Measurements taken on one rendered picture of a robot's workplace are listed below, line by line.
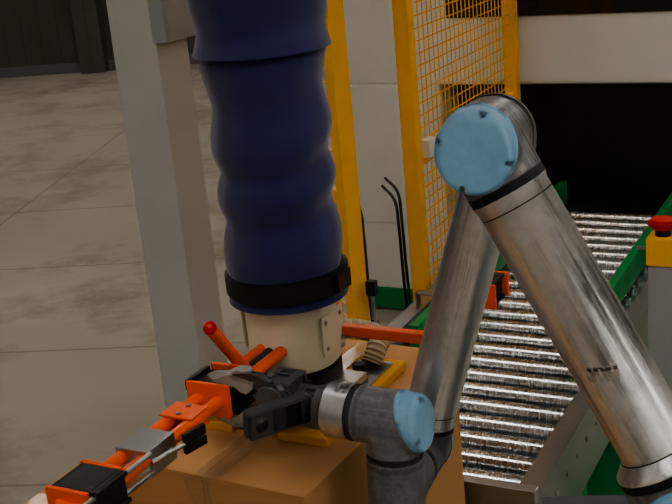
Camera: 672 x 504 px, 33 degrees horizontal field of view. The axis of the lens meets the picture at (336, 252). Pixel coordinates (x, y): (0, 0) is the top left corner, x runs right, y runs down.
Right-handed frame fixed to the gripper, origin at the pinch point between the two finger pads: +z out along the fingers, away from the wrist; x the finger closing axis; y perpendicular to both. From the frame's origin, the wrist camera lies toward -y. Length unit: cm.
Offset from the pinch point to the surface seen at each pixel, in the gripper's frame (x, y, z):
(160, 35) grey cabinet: 41, 128, 92
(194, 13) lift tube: 60, 18, 7
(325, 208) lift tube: 25.1, 27.1, -9.1
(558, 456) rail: -47, 81, -35
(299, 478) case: -12.5, -0.1, -14.9
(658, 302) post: -22, 118, -49
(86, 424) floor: -110, 160, 170
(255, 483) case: -12.6, -3.7, -8.7
